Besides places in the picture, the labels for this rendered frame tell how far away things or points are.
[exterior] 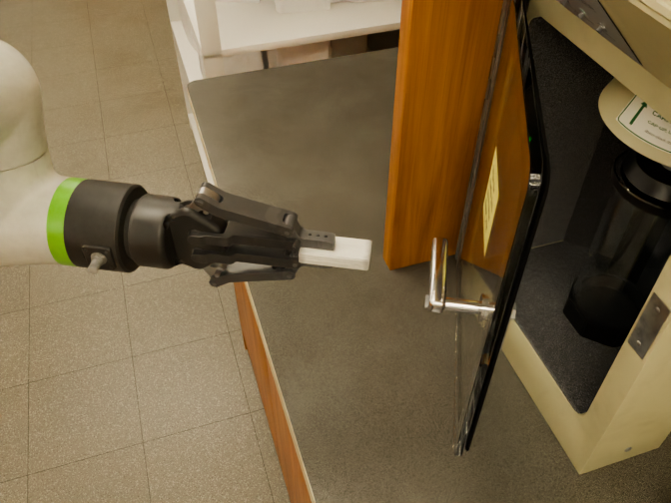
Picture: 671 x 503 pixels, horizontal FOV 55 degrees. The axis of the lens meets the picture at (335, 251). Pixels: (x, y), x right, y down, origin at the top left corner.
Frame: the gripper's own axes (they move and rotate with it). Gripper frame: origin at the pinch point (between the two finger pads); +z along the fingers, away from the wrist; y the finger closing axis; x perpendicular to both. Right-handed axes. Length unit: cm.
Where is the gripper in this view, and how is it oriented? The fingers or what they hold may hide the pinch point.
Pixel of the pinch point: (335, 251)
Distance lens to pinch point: 64.4
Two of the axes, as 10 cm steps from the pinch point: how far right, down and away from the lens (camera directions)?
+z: 9.9, 1.1, -0.9
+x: 1.4, -7.1, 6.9
